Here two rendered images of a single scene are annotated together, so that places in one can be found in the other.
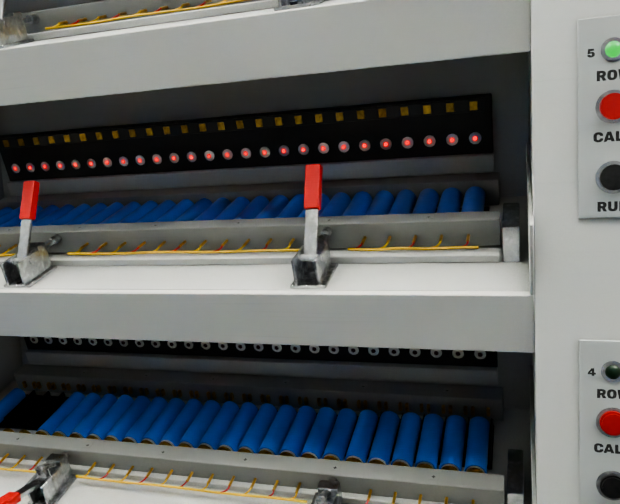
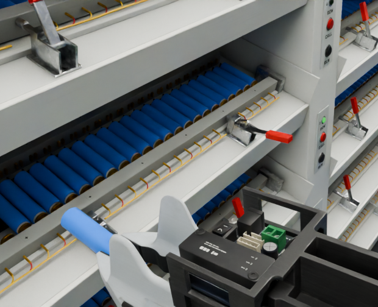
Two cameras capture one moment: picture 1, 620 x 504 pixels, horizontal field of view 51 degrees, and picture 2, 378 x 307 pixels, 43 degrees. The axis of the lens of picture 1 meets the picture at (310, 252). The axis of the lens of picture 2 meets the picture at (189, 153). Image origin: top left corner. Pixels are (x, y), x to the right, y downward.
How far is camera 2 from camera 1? 0.65 m
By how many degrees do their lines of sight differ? 65
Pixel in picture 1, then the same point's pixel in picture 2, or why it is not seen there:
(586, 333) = not seen: outside the picture
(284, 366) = not seen: hidden behind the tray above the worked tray
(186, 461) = (162, 156)
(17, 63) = not seen: outside the picture
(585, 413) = (324, 23)
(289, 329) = (239, 28)
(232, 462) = (183, 140)
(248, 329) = (222, 37)
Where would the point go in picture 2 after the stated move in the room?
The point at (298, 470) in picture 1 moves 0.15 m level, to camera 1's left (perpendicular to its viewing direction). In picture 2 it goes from (213, 122) to (169, 181)
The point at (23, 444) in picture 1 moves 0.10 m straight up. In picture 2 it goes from (41, 234) to (13, 150)
